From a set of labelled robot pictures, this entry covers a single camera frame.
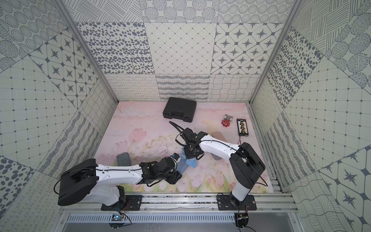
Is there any blue microfiber cloth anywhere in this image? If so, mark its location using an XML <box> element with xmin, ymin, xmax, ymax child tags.
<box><xmin>180</xmin><ymin>148</ymin><xmax>197</xmax><ymax>168</ymax></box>

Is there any dark grey eyeglass case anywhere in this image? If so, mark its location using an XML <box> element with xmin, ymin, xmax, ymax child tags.
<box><xmin>116</xmin><ymin>152</ymin><xmax>131</xmax><ymax>166</ymax></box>

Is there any blue eyeglass case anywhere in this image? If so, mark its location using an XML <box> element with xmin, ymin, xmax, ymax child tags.
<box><xmin>176</xmin><ymin>159</ymin><xmax>189</xmax><ymax>174</ymax></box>

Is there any grey felt eyeglass case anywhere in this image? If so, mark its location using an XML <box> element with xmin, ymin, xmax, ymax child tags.
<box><xmin>211</xmin><ymin>153</ymin><xmax>222</xmax><ymax>160</ymax></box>

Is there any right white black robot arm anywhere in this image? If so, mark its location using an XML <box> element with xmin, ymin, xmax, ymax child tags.
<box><xmin>180</xmin><ymin>128</ymin><xmax>266</xmax><ymax>203</ymax></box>

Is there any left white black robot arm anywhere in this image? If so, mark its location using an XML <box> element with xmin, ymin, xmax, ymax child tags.
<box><xmin>57</xmin><ymin>157</ymin><xmax>182</xmax><ymax>211</ymax></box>

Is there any black plastic tool case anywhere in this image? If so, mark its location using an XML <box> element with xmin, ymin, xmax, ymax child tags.
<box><xmin>163</xmin><ymin>97</ymin><xmax>197</xmax><ymax>122</ymax></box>

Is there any red valve handwheel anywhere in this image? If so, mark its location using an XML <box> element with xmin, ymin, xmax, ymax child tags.
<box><xmin>221</xmin><ymin>119</ymin><xmax>230</xmax><ymax>127</ymax></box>

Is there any black box with brass parts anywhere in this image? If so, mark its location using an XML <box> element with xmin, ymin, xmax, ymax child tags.
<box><xmin>236</xmin><ymin>119</ymin><xmax>249</xmax><ymax>136</ymax></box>

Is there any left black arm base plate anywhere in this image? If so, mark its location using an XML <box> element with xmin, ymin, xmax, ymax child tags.
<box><xmin>101</xmin><ymin>195</ymin><xmax>143</xmax><ymax>211</ymax></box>

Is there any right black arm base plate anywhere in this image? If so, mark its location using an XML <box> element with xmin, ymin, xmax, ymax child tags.
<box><xmin>216</xmin><ymin>193</ymin><xmax>257</xmax><ymax>211</ymax></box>

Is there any aluminium mounting rail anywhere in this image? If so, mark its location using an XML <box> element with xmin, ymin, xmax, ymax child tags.
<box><xmin>59</xmin><ymin>191</ymin><xmax>299</xmax><ymax>214</ymax></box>

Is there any white slotted cable duct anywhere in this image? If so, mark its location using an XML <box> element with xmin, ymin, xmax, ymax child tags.
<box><xmin>67</xmin><ymin>213</ymin><xmax>235</xmax><ymax>223</ymax></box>

